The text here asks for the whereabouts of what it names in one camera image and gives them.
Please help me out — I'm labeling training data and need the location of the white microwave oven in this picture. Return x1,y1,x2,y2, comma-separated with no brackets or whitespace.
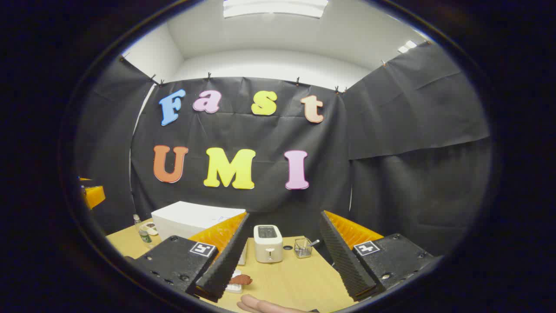
151,201,248,266

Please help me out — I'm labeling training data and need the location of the white rectangular tray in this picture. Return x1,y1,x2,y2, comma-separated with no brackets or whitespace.
225,269,245,294

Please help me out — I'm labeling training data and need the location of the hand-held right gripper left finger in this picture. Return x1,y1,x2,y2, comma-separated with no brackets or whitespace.
126,212,251,303

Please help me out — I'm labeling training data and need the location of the white toaster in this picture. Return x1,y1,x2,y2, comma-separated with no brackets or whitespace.
254,225,283,263

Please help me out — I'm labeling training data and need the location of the black backdrop cloth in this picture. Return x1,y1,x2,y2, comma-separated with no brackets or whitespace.
74,41,493,257

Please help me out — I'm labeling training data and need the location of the large ceiling light panel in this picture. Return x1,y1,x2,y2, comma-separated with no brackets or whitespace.
223,0,329,19

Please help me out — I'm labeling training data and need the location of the clear utensil holder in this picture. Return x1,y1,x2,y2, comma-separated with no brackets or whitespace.
294,238,313,259

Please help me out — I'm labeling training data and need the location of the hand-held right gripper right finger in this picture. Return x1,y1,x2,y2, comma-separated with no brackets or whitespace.
319,210,439,302

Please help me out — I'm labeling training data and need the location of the clear plastic bottle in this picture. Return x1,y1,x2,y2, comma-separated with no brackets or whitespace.
133,213,153,249

